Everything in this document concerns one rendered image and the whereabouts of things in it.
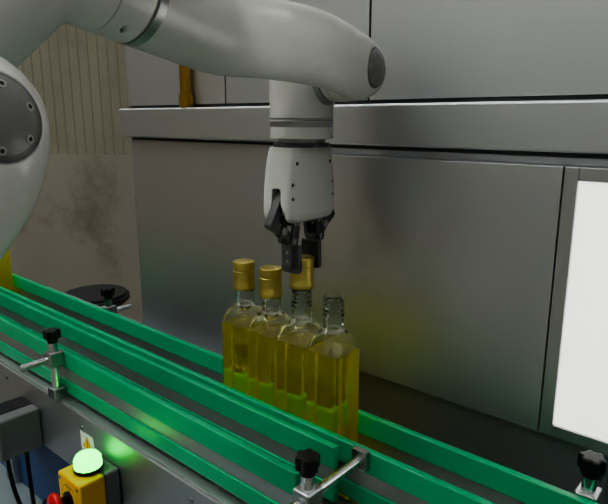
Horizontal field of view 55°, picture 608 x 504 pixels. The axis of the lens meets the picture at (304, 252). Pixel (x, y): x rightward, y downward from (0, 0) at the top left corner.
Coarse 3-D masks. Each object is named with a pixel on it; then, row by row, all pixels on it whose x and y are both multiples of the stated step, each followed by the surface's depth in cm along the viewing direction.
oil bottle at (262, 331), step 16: (256, 320) 86; (272, 320) 85; (256, 336) 86; (272, 336) 84; (256, 352) 86; (272, 352) 84; (256, 368) 87; (272, 368) 85; (256, 384) 88; (272, 384) 86; (272, 400) 86
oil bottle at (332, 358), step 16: (320, 336) 78; (336, 336) 78; (352, 336) 79; (320, 352) 78; (336, 352) 77; (352, 352) 79; (320, 368) 78; (336, 368) 77; (352, 368) 79; (320, 384) 79; (336, 384) 77; (352, 384) 80; (320, 400) 79; (336, 400) 78; (352, 400) 80; (320, 416) 80; (336, 416) 78; (352, 416) 81; (336, 432) 79; (352, 432) 82
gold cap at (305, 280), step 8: (304, 256) 81; (312, 256) 81; (304, 264) 80; (312, 264) 80; (304, 272) 80; (312, 272) 81; (296, 280) 80; (304, 280) 80; (312, 280) 81; (296, 288) 80; (304, 288) 80
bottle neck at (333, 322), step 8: (328, 296) 79; (336, 296) 79; (344, 296) 78; (328, 304) 77; (336, 304) 77; (328, 312) 78; (336, 312) 77; (328, 320) 78; (336, 320) 78; (328, 328) 78; (336, 328) 78
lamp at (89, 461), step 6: (84, 450) 94; (90, 450) 94; (96, 450) 94; (78, 456) 92; (84, 456) 92; (90, 456) 92; (96, 456) 92; (78, 462) 91; (84, 462) 91; (90, 462) 91; (96, 462) 92; (102, 462) 94; (78, 468) 91; (84, 468) 91; (90, 468) 91; (96, 468) 92; (102, 468) 94; (78, 474) 91; (84, 474) 91; (90, 474) 92
